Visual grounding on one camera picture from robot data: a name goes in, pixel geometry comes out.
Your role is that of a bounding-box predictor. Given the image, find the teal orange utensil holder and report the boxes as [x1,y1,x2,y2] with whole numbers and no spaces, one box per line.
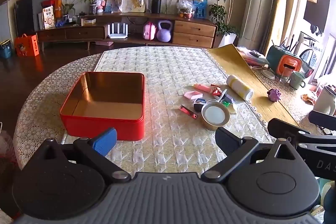
[266,35,306,77]

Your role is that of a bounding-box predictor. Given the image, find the yellow table mat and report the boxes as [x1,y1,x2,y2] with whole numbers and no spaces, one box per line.
[205,43,301,127]

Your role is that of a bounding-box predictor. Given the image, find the green mug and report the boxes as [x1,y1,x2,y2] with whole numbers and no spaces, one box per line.
[289,71,307,90]

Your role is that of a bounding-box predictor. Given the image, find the purple spiky toy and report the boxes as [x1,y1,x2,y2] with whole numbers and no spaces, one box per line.
[267,88,282,102]

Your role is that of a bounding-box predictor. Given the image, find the purple kettlebell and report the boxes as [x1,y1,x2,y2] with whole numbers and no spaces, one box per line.
[156,20,173,42]

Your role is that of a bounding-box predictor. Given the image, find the red orange box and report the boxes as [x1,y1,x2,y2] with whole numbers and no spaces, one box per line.
[41,0,63,17]

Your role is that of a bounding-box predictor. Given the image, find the blue picture box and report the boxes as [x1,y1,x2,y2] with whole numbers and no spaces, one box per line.
[193,0,208,19]

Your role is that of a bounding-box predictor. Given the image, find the round gold tin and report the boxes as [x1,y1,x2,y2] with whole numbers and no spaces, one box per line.
[201,100,231,131]

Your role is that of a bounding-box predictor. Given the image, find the white snack bag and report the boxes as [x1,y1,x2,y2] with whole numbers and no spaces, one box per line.
[42,7,56,29]

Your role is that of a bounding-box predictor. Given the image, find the white jug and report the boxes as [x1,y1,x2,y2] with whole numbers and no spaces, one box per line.
[312,85,336,115]

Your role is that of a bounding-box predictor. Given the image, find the white yellow bottle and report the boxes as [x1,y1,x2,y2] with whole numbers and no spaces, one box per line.
[226,74,255,102]

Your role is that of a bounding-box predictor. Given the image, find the pink ribbed comb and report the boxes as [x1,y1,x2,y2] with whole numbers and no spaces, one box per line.
[184,91,203,100]

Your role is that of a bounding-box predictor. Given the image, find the small potted plant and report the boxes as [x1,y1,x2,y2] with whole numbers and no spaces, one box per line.
[62,0,79,20]

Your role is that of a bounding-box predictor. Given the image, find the red snack packet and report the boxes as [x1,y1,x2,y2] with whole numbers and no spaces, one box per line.
[210,84,223,97]

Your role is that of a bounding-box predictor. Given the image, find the pink highlighter pen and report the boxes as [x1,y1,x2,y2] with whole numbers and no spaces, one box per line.
[193,84,214,93]

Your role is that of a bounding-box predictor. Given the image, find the orange gift bag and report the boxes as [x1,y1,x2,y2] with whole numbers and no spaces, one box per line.
[14,34,40,57]

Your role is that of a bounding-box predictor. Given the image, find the red tin box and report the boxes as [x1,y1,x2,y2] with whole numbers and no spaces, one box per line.
[60,72,146,141]

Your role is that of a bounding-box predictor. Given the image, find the teal bucket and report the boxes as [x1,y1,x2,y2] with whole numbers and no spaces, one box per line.
[0,39,12,59]

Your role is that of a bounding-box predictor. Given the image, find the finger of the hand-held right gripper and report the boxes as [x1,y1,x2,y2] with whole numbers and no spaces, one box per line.
[268,118,336,145]
[308,110,336,130]

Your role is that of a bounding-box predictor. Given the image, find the wooden TV cabinet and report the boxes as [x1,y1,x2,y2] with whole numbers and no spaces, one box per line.
[35,12,218,51]

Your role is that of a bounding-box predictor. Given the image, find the pink flat tray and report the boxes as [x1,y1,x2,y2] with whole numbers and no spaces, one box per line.
[236,46,269,67]

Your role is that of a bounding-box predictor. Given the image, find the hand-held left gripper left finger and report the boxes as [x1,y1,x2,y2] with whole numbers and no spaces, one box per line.
[31,127,132,184]

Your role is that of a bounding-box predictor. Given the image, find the pink toy case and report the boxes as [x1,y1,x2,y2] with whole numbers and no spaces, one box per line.
[143,21,157,41]

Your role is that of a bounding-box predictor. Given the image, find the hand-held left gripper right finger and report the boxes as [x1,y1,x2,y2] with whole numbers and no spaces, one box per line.
[201,126,302,184]

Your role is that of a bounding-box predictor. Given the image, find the white sunglasses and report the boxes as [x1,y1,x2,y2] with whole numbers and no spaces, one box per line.
[218,89,238,114]

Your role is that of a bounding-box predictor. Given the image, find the quilted beige table mat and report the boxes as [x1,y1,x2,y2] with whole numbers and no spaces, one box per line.
[62,46,275,174]

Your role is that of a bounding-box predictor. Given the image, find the orange wrappers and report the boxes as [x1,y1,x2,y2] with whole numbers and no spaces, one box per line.
[301,93,317,105]

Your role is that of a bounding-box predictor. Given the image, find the plastic bag of fruit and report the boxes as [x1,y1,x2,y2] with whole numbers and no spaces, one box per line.
[176,0,194,18]

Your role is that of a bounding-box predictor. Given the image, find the black cabinet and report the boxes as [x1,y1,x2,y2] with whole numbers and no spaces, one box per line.
[14,0,49,37]

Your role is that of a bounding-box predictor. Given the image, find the black speaker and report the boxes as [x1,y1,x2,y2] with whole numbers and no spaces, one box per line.
[151,0,162,14]

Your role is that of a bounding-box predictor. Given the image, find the white router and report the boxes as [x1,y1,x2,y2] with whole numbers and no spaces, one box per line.
[107,23,129,39]

